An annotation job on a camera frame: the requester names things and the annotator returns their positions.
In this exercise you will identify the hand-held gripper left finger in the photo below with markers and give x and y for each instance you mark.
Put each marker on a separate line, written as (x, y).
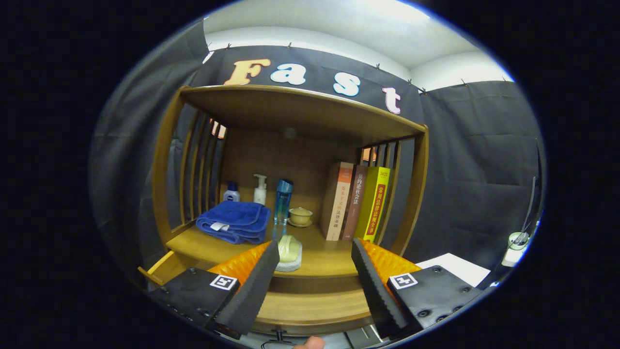
(252, 291)

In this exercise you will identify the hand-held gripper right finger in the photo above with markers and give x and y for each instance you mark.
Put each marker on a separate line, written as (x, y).
(378, 291)

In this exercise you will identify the black drawer knob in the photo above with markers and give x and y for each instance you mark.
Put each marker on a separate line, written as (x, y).
(278, 334)

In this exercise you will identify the wooden drawer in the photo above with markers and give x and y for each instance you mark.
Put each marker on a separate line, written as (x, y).
(315, 305)

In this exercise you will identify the grey metal cabinet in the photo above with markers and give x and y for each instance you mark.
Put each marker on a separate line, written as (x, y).
(361, 339)

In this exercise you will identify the wooden countertop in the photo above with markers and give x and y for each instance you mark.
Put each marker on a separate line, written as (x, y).
(329, 257)

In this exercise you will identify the wooden cabinet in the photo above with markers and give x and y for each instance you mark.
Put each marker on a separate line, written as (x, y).
(290, 150)

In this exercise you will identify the folded blue towel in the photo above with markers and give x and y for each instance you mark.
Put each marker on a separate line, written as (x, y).
(232, 218)

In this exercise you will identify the white table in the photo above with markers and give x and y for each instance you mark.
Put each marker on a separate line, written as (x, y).
(455, 269)

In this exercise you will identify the yellow book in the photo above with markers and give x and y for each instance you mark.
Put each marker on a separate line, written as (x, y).
(375, 203)

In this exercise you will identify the beige lidded teacup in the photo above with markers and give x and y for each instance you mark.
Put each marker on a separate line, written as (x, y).
(301, 216)

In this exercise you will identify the brown book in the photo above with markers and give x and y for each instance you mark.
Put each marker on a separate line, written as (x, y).
(353, 203)

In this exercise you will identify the clear blue bottle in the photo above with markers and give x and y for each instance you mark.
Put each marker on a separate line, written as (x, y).
(283, 203)

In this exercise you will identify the orange and white book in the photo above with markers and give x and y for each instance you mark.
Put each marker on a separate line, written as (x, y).
(339, 203)

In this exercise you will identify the white pump bottle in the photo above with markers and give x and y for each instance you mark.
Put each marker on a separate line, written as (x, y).
(260, 195)

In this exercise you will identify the small blue white bottle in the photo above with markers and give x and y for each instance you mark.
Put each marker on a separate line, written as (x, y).
(231, 195)

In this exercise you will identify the white round device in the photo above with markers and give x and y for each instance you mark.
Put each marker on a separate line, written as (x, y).
(516, 252)

